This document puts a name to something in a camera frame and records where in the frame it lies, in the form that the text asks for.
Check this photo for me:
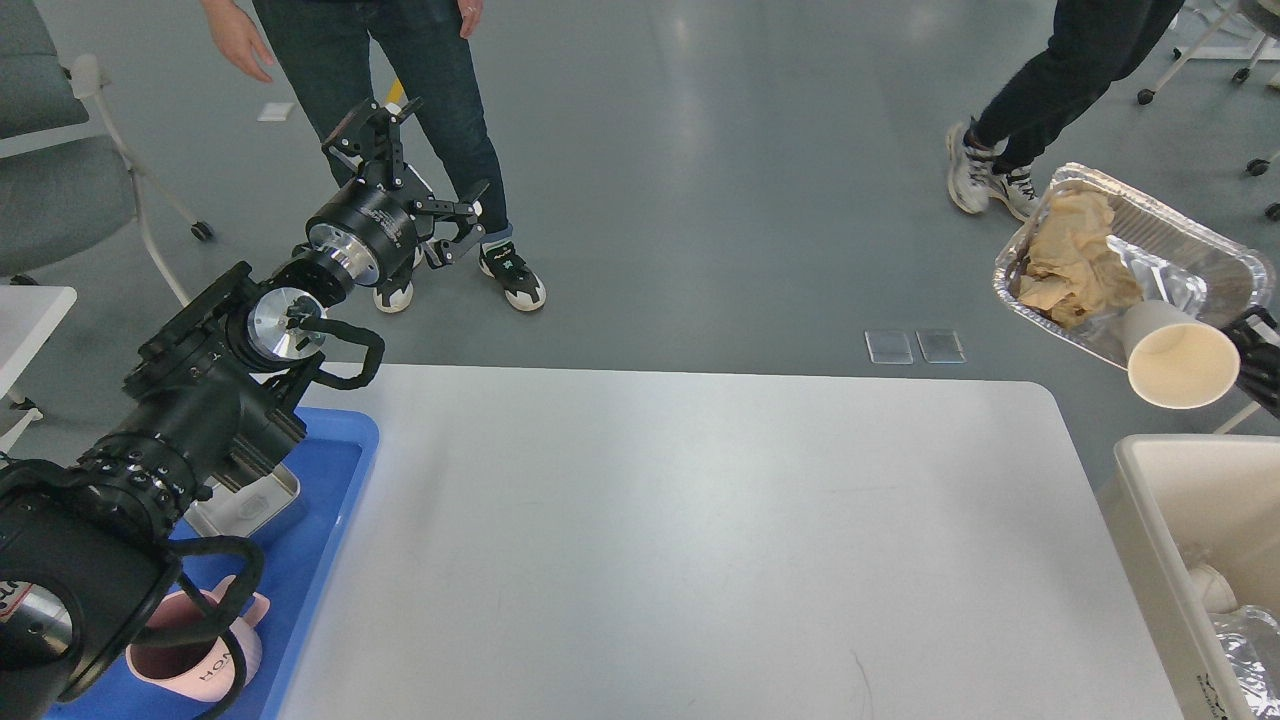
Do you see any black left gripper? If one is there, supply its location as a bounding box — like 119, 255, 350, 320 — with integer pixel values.
303, 97, 490, 291

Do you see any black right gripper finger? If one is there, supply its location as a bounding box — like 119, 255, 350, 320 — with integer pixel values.
1222, 307, 1279, 419

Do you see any white paper cup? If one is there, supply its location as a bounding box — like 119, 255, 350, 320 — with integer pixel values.
1120, 299, 1242, 410

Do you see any aluminium foil tray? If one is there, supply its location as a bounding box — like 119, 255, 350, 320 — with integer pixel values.
993, 161, 1277, 369

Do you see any brown paper napkin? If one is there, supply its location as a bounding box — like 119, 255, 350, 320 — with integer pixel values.
1015, 190, 1144, 329

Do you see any stainless steel rectangular tin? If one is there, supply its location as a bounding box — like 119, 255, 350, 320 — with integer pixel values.
184, 464, 307, 544

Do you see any pink ribbed mug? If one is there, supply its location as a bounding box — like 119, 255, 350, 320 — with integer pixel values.
125, 591, 271, 702

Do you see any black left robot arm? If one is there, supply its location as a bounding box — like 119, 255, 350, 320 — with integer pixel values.
1, 99, 486, 719

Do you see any person's left hand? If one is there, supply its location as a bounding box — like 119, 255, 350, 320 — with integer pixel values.
457, 0, 485, 40

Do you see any person's right hand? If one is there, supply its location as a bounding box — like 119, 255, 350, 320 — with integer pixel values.
198, 1, 275, 85

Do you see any person in jeans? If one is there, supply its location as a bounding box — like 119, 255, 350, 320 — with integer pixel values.
200, 0, 548, 314

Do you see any white bin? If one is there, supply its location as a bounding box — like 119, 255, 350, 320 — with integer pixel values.
1097, 434, 1279, 719

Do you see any white cup in bin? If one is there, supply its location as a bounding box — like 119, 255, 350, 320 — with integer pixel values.
1187, 562, 1240, 614

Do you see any crumpled foil in bin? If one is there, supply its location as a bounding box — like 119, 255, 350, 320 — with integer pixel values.
1208, 605, 1279, 719

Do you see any white chair base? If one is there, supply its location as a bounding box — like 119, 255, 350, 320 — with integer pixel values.
1137, 0, 1280, 222

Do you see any grey office chair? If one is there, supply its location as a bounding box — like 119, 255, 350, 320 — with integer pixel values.
1, 1, 191, 305

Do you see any clear plastic piece on floor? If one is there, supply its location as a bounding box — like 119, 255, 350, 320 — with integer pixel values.
864, 331, 915, 365

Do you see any blue plastic tray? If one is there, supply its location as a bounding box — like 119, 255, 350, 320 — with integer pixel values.
45, 407, 379, 719

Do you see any white side table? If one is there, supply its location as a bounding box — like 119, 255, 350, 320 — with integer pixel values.
1, 284, 77, 452

